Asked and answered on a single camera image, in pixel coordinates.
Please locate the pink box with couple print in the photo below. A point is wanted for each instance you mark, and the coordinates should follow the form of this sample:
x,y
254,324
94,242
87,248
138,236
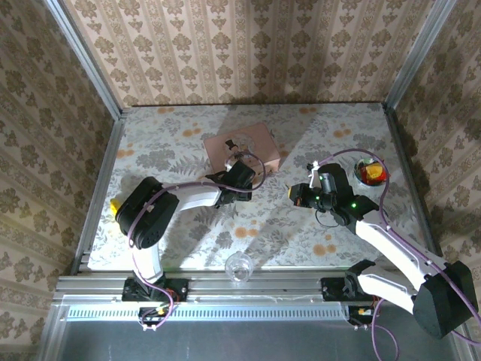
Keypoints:
x,y
218,148

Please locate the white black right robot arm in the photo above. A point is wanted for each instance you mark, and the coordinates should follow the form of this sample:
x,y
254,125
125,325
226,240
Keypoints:
x,y
394,248

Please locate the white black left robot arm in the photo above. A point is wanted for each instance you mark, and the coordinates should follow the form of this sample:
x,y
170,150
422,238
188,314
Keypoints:
x,y
195,197

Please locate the red yellow snack packet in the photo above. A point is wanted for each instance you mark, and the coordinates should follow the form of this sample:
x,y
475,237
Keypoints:
x,y
357,175

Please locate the clear glass cup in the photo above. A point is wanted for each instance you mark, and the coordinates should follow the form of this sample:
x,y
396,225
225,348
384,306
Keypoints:
x,y
238,267

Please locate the black right connector block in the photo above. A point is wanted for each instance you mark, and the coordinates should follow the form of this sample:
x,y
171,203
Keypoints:
x,y
357,313

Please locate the black connector block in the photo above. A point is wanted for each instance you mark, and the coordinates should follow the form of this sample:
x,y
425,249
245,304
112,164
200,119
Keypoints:
x,y
357,313
150,314

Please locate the small yellow toy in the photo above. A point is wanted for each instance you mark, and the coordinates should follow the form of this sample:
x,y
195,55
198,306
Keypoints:
x,y
114,207

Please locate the black left connector block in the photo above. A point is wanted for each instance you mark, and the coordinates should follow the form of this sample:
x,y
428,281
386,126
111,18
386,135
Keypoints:
x,y
150,314

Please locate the grey metal panel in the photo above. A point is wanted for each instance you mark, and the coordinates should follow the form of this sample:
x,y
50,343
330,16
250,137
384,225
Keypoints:
x,y
244,342

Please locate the aluminium right side rail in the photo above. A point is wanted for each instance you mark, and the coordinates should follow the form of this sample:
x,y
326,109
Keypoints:
x,y
402,150

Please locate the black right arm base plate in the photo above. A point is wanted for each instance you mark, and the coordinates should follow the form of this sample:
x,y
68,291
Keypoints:
x,y
332,289

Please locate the aluminium front frame rail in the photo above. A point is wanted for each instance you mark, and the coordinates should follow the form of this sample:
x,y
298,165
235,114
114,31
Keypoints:
x,y
282,287

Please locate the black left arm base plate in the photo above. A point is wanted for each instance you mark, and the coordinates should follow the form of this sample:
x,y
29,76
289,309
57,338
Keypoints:
x,y
176,289

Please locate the aluminium left side rail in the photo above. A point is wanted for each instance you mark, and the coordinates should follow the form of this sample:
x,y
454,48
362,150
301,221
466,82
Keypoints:
x,y
98,195

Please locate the aluminium right frame post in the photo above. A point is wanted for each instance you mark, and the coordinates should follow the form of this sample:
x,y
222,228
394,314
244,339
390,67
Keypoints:
x,y
419,52

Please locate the aluminium frame post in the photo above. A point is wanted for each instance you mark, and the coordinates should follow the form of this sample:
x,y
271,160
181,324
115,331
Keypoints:
x,y
88,60
419,52

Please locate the aluminium left frame post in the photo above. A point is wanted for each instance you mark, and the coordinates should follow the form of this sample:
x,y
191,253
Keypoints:
x,y
88,60

